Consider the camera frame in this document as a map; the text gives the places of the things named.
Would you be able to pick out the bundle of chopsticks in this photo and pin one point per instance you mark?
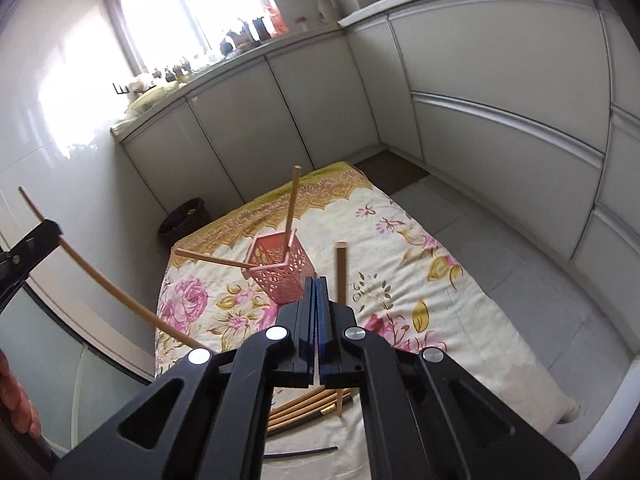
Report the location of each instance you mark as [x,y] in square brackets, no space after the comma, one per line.
[306,418]

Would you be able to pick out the dark floor mat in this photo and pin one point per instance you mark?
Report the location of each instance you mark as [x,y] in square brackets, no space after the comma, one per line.
[390,170]

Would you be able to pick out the red plastic bag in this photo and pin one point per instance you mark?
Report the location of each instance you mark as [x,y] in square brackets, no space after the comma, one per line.
[276,20]

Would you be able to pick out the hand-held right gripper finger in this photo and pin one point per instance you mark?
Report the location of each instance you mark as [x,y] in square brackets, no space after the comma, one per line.
[322,320]
[311,310]

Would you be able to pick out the black trash basket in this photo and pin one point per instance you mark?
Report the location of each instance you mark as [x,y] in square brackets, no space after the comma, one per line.
[180,227]

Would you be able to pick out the wooden chopstick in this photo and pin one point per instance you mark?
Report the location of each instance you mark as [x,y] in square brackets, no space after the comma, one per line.
[291,210]
[100,276]
[340,270]
[295,404]
[300,411]
[210,258]

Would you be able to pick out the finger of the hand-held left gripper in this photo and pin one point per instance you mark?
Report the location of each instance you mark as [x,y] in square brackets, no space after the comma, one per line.
[35,240]

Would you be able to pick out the pink perforated utensil holder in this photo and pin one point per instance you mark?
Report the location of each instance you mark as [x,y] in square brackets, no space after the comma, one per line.
[280,280]

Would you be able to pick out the black chopstick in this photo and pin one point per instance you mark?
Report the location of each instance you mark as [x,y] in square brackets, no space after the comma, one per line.
[305,452]

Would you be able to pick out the floral printed blanket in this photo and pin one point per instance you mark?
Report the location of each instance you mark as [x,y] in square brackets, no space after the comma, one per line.
[400,260]

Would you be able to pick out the kitchen window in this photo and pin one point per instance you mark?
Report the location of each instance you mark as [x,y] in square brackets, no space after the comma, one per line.
[165,10]

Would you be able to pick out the row of small countertop items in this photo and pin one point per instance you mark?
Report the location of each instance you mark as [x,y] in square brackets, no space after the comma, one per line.
[200,62]

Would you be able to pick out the row of white cabinet doors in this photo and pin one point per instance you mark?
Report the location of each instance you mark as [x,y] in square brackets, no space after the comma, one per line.
[475,50]

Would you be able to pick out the person's left hand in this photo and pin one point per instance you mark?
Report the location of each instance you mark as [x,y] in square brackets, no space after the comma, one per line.
[17,395]

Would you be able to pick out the white kitchen countertop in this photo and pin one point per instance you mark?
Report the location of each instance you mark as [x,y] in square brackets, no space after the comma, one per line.
[425,2]

